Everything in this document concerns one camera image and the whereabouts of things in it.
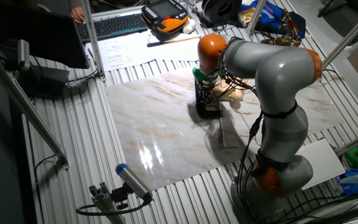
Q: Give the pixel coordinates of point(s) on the marble pattern sheet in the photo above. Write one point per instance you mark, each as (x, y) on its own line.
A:
(154, 124)

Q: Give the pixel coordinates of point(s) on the black monitor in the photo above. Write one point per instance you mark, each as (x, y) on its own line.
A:
(42, 37)

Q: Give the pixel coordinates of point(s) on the long wooden stick black tip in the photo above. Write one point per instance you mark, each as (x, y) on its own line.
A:
(179, 40)

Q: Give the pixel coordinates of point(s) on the person's sleeved forearm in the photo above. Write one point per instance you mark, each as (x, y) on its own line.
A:
(75, 3)

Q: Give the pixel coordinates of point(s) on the silver camera with blue end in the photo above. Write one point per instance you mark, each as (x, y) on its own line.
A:
(132, 180)

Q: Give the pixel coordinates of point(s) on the black filament spool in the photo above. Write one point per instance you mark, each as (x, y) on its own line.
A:
(210, 14)

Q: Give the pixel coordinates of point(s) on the beige rotary phone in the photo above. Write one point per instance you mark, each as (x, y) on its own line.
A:
(233, 95)

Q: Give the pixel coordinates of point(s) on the wrist camera with green mount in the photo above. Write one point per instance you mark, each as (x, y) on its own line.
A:
(200, 74)

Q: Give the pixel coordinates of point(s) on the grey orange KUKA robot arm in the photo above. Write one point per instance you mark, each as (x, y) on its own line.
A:
(278, 71)

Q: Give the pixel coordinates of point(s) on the orange black teach pendant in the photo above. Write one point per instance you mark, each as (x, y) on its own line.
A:
(163, 12)

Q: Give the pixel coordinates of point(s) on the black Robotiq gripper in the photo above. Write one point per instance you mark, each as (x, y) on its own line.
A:
(206, 93)

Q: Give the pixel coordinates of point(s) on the black keyboard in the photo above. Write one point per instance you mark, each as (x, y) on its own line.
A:
(113, 26)

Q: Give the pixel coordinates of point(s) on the blue plastic package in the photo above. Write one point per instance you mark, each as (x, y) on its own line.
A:
(353, 182)

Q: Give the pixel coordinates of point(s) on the white round knob object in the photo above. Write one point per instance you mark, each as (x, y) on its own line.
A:
(189, 26)

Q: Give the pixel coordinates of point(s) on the blue cloth bag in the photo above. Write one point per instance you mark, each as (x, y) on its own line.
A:
(272, 15)

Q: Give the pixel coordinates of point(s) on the grey camera mount profile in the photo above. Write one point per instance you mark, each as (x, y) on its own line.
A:
(104, 202)

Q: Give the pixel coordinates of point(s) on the black box device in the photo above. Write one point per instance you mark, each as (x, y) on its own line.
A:
(45, 81)

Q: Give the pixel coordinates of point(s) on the person's bare hand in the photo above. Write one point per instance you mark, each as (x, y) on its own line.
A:
(78, 15)

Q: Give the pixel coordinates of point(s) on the white flat board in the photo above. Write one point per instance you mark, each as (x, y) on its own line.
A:
(325, 161)

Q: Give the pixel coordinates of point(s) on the gold foil packet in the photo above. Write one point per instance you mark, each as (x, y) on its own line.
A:
(245, 17)

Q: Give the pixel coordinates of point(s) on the silver cylinder device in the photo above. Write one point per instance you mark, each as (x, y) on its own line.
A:
(23, 54)

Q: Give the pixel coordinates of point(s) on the printed paper sheet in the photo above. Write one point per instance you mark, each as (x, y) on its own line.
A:
(120, 53)
(172, 51)

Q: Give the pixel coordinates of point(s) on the black C-clamp with steel screw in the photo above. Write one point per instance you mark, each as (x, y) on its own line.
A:
(210, 113)

